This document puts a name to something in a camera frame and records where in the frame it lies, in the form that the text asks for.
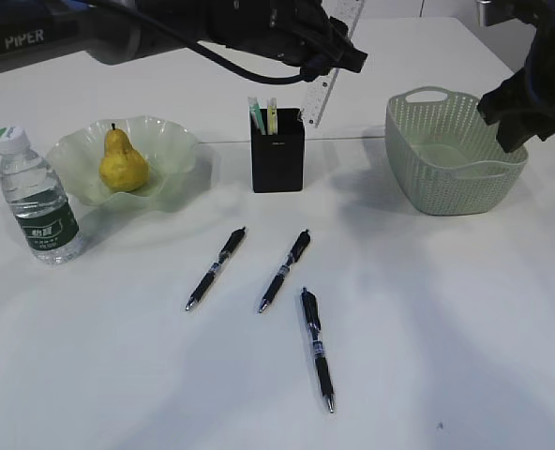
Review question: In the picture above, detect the black square pen holder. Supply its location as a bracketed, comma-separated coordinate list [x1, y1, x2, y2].
[248, 108, 305, 193]

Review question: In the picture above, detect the yellow pear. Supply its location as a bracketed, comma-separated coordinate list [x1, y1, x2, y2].
[98, 123, 150, 192]

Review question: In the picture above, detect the clear plastic ruler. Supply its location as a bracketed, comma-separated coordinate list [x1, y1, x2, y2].
[299, 0, 366, 128]

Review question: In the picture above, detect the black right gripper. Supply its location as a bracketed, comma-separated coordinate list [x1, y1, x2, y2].
[477, 69, 555, 154]

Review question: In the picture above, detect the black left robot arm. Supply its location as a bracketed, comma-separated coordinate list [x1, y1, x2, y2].
[0, 1, 346, 85]

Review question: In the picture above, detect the green woven plastic basket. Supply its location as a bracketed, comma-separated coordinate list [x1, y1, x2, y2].
[384, 86, 529, 216]

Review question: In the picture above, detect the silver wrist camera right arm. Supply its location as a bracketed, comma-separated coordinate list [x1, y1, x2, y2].
[474, 0, 516, 27]

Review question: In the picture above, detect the black pen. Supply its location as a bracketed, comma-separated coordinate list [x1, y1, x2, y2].
[185, 227, 247, 311]
[258, 229, 311, 313]
[301, 287, 336, 413]

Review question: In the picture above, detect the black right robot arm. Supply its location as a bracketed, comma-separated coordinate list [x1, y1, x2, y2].
[477, 1, 555, 154]

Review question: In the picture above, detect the black pen on ruler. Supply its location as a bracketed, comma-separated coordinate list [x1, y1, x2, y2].
[301, 287, 336, 413]

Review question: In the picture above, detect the yellow utility knife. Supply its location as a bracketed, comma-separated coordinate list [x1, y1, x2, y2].
[267, 97, 278, 135]

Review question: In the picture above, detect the clear water bottle green label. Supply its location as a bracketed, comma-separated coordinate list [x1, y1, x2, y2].
[0, 126, 84, 264]

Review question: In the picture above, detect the green wavy glass plate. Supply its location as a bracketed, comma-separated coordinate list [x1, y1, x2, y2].
[46, 115, 198, 210]

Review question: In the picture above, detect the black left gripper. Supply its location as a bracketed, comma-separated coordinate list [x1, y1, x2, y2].
[258, 1, 368, 83]

